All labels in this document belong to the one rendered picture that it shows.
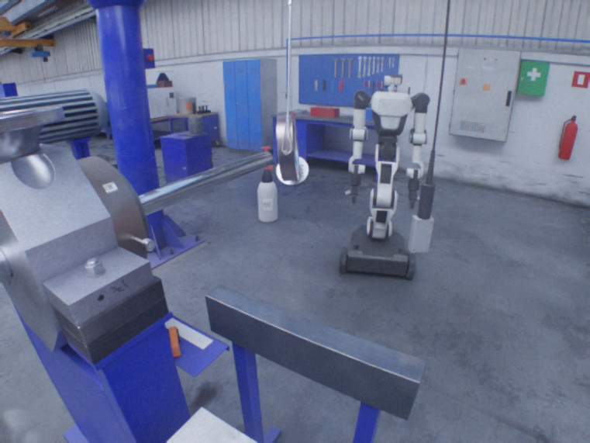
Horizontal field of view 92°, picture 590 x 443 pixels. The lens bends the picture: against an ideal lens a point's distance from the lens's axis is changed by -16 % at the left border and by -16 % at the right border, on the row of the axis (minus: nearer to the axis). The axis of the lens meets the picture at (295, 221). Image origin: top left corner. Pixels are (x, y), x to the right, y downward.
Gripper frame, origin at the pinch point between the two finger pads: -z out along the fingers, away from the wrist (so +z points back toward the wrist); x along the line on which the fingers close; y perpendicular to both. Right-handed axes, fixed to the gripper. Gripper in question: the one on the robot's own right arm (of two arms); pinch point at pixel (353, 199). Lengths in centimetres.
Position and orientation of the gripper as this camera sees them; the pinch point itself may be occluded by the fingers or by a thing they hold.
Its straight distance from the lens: 259.7
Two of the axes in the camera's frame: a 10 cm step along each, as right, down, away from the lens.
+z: 0.4, -9.7, -2.2
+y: 9.8, 0.9, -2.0
